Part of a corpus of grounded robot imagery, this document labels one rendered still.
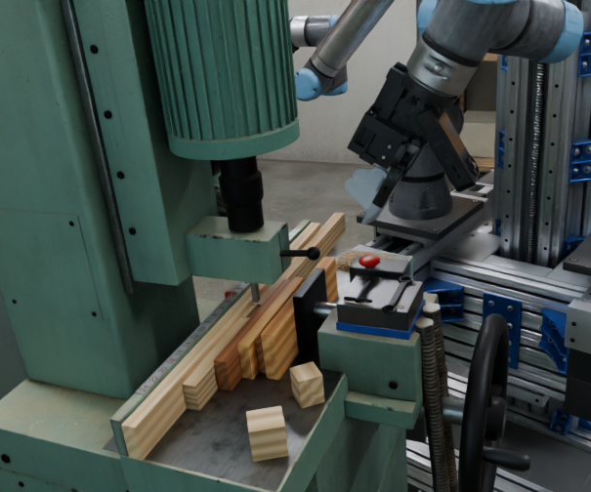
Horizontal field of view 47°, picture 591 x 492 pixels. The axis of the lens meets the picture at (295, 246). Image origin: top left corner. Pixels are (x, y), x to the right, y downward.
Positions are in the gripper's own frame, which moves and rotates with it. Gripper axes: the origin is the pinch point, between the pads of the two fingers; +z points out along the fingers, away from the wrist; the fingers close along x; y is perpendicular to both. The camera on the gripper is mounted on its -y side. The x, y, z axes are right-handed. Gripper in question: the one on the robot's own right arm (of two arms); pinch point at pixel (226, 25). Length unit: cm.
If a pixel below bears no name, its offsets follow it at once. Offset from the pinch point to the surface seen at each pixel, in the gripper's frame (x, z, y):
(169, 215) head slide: -92, -44, 0
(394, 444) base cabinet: -78, -68, 54
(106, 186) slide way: -94, -36, -4
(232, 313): -92, -51, 16
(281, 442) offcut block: -112, -69, 17
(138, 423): -117, -53, 13
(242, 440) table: -111, -63, 19
